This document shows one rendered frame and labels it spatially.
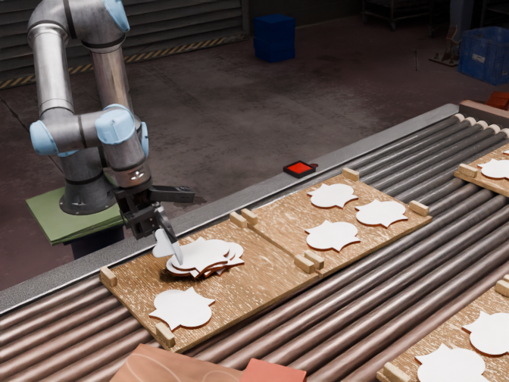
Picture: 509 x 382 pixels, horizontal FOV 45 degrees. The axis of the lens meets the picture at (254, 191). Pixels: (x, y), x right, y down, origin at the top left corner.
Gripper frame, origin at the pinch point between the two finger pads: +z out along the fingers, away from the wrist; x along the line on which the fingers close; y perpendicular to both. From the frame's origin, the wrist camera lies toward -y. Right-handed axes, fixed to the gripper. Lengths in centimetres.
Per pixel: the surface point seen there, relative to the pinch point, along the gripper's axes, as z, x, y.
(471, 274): 25, 32, -60
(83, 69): 61, -487, -94
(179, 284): 9.2, -0.1, 0.9
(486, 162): 27, -5, -107
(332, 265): 16.6, 13.2, -33.2
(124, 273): 6.3, -11.6, 10.2
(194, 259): 5.9, -1.7, -4.9
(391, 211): 19, 3, -62
